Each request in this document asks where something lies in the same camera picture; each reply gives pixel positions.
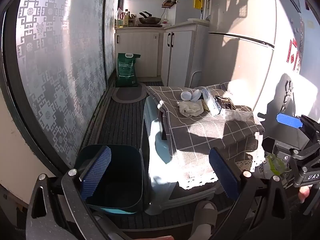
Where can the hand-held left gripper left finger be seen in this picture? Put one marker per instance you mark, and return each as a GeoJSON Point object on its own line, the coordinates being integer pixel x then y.
{"type": "Point", "coordinates": [97, 171]}

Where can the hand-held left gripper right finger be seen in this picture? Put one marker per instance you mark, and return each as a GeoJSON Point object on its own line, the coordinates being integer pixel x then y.
{"type": "Point", "coordinates": [223, 177]}

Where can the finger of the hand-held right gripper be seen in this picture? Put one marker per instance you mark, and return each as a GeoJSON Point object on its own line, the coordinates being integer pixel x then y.
{"type": "Point", "coordinates": [290, 120]}
{"type": "Point", "coordinates": [277, 145]}

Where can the green wrapper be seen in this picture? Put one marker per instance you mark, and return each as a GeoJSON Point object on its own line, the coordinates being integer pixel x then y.
{"type": "Point", "coordinates": [275, 166]}

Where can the dark teal trash bin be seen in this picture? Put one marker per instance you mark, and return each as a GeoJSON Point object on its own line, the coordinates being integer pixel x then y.
{"type": "Point", "coordinates": [112, 187]}

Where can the dark snack packet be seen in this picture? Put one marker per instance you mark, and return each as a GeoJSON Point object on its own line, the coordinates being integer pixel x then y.
{"type": "Point", "coordinates": [225, 102]}

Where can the cream paper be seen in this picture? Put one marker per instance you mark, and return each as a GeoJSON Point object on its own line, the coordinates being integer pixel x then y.
{"type": "Point", "coordinates": [191, 108]}

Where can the person's right hand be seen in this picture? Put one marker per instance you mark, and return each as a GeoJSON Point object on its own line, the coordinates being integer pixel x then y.
{"type": "Point", "coordinates": [304, 194]}

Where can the grey slipper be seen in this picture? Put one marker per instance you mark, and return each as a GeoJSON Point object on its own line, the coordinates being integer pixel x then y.
{"type": "Point", "coordinates": [206, 215]}

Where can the clear crumpled plastic wrap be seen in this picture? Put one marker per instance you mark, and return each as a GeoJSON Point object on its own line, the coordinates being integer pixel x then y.
{"type": "Point", "coordinates": [236, 115]}

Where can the dark striped floor carpet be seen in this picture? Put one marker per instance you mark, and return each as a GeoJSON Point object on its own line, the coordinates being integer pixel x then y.
{"type": "Point", "coordinates": [120, 125]}

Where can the grey checked cloth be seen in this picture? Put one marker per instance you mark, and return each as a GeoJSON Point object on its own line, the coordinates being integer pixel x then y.
{"type": "Point", "coordinates": [200, 130]}

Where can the light blue plastic stool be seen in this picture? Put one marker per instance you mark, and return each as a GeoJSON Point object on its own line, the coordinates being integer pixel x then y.
{"type": "Point", "coordinates": [152, 140]}

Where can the red fridge sticker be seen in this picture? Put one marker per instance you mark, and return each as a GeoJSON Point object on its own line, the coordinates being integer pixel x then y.
{"type": "Point", "coordinates": [295, 55]}

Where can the white refrigerator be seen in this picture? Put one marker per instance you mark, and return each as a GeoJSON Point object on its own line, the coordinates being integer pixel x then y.
{"type": "Point", "coordinates": [240, 55]}

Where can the grey oval floor mat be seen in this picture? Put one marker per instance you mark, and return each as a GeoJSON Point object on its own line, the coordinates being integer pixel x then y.
{"type": "Point", "coordinates": [128, 93]}

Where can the white round lid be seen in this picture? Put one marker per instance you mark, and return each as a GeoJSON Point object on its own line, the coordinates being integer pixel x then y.
{"type": "Point", "coordinates": [186, 95]}

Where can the green rice bag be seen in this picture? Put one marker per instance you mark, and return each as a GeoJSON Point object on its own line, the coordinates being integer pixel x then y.
{"type": "Point", "coordinates": [127, 71]}

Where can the patterned glass sliding door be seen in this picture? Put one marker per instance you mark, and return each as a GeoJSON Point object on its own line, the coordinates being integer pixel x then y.
{"type": "Point", "coordinates": [50, 67]}

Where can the white two-door cabinet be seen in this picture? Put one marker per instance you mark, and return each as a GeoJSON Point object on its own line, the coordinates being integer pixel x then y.
{"type": "Point", "coordinates": [180, 55]}

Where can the white cabinet under stove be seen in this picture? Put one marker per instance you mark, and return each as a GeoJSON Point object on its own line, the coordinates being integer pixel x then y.
{"type": "Point", "coordinates": [140, 50]}

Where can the yellow oil bottle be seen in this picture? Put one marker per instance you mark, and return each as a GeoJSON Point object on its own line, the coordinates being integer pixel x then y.
{"type": "Point", "coordinates": [119, 20]}

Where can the black wok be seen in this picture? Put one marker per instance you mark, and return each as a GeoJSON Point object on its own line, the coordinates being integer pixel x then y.
{"type": "Point", "coordinates": [149, 19]}

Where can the wall spice rack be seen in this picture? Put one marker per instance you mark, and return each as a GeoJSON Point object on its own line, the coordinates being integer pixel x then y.
{"type": "Point", "coordinates": [169, 3]}

